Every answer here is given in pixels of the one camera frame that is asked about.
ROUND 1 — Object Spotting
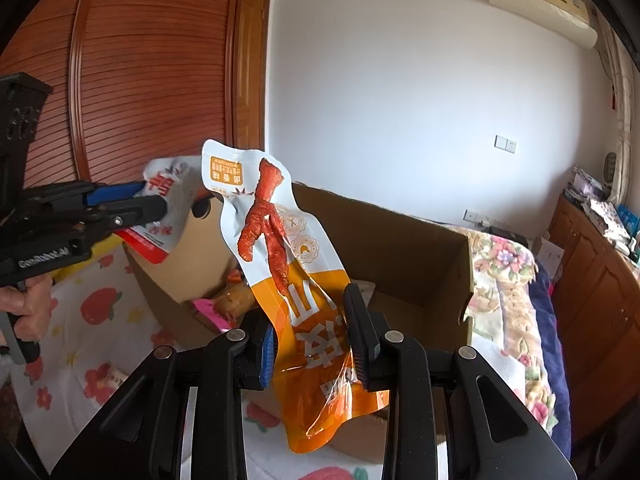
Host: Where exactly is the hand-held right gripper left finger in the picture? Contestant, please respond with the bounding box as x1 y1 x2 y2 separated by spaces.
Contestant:
50 307 277 480

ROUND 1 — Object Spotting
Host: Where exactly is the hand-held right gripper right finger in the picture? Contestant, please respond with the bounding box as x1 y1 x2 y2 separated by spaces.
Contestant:
342 282 576 480

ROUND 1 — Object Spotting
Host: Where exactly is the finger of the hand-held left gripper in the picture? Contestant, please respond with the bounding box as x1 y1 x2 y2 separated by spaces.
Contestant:
74 194 169 257
82 181 147 207

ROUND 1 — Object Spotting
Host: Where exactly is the white red snack packet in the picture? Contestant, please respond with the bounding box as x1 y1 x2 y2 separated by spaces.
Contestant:
116 156 207 265

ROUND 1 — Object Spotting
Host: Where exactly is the orange chicken foot packet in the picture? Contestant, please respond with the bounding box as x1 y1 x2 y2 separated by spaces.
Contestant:
200 139 391 455

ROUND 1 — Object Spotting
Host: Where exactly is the brown cardboard box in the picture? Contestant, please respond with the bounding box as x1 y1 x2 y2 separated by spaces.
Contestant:
122 182 476 466

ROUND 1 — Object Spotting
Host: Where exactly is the person's left hand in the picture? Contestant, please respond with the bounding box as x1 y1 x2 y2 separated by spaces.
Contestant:
0 274 59 348

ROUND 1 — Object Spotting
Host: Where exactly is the pink snack packet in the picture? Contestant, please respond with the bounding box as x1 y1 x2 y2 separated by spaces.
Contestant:
191 297 237 335

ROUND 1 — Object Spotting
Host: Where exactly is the white strawberry printed blanket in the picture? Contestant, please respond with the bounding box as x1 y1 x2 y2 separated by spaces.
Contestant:
10 237 386 480

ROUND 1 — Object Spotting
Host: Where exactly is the wooden slatted wardrobe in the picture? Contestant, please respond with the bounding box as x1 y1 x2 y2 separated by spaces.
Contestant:
0 0 247 197

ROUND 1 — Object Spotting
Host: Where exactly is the floral bedspread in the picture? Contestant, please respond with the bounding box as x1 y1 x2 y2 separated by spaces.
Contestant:
450 225 560 438

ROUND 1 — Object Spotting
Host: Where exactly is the wooden door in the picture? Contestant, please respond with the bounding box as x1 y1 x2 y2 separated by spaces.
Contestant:
235 0 274 155

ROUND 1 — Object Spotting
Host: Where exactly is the navy blue blanket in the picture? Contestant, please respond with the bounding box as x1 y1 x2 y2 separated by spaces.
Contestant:
527 259 575 458

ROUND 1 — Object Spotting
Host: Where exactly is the white cardboard carton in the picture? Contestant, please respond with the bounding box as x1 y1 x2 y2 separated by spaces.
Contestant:
531 236 567 282

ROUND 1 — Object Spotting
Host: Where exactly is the wooden cabinet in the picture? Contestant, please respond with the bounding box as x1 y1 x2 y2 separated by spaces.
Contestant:
546 194 640 443

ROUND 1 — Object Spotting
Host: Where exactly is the pile of packets on cabinet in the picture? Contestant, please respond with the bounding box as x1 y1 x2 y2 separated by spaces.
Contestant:
564 164 640 263

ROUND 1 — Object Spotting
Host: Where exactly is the patterned curtain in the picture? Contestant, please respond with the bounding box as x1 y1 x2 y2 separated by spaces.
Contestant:
594 5 640 203

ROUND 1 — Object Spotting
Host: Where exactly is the white air conditioner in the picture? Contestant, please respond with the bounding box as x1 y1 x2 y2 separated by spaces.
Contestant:
488 0 600 51

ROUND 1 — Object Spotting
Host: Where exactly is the wall socket strip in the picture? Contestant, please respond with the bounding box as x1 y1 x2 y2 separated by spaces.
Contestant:
462 208 507 229

